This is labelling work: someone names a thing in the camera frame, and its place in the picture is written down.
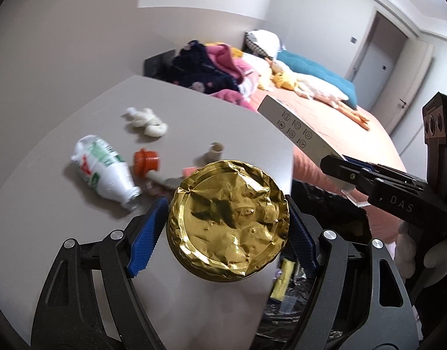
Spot white long carton box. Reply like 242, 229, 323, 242
251, 92, 370, 207

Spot black lined trash bin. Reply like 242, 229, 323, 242
250, 179, 372, 349

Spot white gloved right hand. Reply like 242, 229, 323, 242
394, 221, 447, 288

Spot bed with orange sheet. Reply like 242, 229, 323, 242
245, 52, 410, 245

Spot white goose plush toy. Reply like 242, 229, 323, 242
265, 58, 370, 131

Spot white wardrobe doors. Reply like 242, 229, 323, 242
387, 43, 447, 161

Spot yellow snack wrapper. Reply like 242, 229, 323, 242
270, 258, 295, 301

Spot white room door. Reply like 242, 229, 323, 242
347, 11, 434, 134

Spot teal long pillow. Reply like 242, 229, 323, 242
277, 50, 358, 110

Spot yellow duck plush toy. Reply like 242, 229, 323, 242
272, 72, 298, 91

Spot crushed white plastic bottle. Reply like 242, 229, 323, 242
71, 134, 142, 211

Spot orange bottle cap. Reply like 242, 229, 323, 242
133, 148, 160, 179

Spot checkered white pillow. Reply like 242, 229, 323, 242
244, 29, 281, 60

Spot pink small box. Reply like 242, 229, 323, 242
182, 167, 198, 178

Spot navy pink fleece blanket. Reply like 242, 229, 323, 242
166, 40, 259, 111

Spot crumpled white tissue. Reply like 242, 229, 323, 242
126, 107, 168, 138

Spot black wall socket panel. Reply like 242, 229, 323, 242
143, 49, 176, 81

